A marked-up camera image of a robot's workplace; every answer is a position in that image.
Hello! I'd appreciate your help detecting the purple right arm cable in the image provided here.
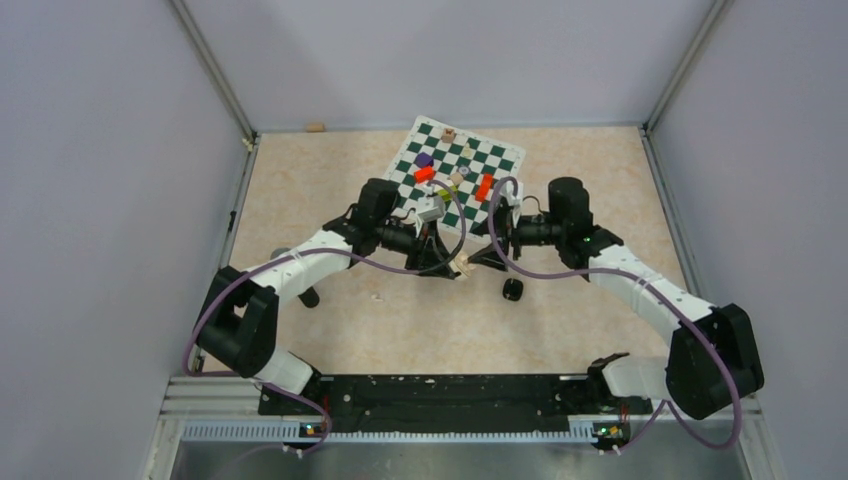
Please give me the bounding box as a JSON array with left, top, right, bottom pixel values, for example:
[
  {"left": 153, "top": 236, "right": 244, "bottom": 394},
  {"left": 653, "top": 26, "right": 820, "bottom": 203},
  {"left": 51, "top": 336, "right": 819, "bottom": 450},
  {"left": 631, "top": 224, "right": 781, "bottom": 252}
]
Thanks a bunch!
[{"left": 487, "top": 176, "right": 743, "bottom": 455}]

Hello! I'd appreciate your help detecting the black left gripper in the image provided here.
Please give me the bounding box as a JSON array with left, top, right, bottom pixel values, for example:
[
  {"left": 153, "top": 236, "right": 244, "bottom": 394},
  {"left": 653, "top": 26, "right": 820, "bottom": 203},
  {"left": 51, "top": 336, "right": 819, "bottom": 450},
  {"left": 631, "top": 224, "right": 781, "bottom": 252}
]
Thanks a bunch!
[{"left": 375, "top": 217, "right": 456, "bottom": 279}]

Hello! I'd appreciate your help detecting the brown wooden chess piece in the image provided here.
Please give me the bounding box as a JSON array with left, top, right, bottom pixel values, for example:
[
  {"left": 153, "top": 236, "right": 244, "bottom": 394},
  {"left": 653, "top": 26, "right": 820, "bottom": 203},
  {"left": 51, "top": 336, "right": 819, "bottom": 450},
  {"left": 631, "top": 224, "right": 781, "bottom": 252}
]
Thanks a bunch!
[{"left": 441, "top": 128, "right": 456, "bottom": 144}]

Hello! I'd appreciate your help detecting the black cylinder on table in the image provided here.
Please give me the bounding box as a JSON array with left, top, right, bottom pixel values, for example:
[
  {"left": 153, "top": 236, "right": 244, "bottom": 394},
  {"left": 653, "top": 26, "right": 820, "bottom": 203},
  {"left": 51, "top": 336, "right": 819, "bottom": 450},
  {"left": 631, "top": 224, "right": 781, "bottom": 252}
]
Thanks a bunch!
[{"left": 271, "top": 247, "right": 321, "bottom": 309}]

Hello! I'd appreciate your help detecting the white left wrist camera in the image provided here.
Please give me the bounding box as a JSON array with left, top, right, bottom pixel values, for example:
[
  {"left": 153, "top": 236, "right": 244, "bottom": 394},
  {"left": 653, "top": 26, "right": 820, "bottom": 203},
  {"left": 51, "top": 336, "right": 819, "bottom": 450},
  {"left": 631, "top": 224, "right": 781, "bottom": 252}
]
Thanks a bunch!
[{"left": 414, "top": 196, "right": 446, "bottom": 223}]

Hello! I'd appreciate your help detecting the purple toy brick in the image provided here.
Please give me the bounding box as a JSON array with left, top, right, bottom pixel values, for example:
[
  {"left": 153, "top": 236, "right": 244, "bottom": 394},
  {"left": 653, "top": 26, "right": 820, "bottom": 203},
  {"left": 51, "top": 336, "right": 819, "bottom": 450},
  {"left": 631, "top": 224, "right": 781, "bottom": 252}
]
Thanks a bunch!
[{"left": 414, "top": 152, "right": 434, "bottom": 168}]

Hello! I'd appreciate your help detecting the green white chessboard mat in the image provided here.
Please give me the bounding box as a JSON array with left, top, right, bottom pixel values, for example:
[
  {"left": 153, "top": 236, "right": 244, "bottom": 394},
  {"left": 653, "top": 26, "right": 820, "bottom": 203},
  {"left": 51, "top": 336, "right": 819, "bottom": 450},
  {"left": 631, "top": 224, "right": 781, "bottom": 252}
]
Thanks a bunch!
[{"left": 383, "top": 115, "right": 526, "bottom": 230}]

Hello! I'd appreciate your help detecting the green white toy brick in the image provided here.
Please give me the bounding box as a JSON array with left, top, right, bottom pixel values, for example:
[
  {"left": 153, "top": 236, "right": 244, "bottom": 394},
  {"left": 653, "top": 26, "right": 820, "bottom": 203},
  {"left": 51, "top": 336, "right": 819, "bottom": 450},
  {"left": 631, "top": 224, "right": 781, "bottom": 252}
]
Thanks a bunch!
[{"left": 436, "top": 186, "right": 458, "bottom": 202}]

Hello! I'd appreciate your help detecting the white earbud charging case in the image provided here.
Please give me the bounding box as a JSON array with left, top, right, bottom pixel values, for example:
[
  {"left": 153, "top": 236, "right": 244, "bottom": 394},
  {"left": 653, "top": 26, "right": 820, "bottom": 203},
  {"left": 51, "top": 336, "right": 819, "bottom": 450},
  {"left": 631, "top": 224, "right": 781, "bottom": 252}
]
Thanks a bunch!
[{"left": 449, "top": 251, "right": 476, "bottom": 280}]

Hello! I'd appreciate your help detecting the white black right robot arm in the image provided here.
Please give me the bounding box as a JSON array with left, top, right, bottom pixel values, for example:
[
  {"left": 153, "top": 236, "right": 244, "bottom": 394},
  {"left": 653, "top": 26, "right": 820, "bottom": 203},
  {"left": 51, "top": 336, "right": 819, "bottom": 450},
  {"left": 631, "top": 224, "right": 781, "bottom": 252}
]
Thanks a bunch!
[{"left": 472, "top": 177, "right": 764, "bottom": 420}]

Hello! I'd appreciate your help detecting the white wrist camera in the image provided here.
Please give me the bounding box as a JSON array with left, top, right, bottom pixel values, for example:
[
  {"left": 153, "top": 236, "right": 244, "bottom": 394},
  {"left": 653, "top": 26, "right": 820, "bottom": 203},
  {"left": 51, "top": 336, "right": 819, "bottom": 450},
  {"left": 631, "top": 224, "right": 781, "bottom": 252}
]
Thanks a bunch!
[
  {"left": 500, "top": 181, "right": 524, "bottom": 210},
  {"left": 414, "top": 196, "right": 446, "bottom": 223}
]

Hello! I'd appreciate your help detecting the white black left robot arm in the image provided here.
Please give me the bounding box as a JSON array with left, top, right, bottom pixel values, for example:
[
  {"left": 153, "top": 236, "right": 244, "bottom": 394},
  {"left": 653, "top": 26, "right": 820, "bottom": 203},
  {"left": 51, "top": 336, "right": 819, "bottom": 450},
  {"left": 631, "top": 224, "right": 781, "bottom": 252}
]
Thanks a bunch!
[{"left": 189, "top": 178, "right": 459, "bottom": 414}]

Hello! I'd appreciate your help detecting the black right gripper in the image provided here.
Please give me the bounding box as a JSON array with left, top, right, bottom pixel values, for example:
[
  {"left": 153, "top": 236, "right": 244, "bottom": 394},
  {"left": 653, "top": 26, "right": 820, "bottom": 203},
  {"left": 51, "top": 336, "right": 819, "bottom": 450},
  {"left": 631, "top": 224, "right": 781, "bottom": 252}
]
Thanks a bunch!
[{"left": 469, "top": 202, "right": 566, "bottom": 271}]

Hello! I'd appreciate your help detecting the black earbud charging case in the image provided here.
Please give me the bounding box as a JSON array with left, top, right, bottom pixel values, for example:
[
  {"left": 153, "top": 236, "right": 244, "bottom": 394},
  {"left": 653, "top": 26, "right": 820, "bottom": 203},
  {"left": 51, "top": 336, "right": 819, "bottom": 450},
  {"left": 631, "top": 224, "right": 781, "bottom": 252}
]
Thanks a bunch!
[{"left": 502, "top": 278, "right": 524, "bottom": 302}]

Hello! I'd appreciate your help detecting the red toy brick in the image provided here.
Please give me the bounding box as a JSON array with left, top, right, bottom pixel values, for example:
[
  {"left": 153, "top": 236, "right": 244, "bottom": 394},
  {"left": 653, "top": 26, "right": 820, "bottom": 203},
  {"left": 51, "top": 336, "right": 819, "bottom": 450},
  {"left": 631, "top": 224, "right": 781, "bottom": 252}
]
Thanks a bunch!
[
  {"left": 474, "top": 173, "right": 494, "bottom": 203},
  {"left": 414, "top": 166, "right": 436, "bottom": 184}
]

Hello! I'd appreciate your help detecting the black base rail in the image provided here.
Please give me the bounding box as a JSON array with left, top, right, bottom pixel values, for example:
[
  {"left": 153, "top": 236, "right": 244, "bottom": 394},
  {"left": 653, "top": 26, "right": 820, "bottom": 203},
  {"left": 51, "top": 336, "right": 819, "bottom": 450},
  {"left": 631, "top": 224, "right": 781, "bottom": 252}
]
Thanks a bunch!
[{"left": 258, "top": 374, "right": 653, "bottom": 434}]

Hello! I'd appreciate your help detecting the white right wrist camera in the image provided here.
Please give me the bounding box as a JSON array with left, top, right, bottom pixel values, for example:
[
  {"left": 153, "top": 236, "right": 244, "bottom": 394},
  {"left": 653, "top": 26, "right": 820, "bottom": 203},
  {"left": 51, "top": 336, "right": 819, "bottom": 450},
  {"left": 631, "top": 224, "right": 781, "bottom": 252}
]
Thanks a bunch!
[{"left": 500, "top": 181, "right": 524, "bottom": 210}]

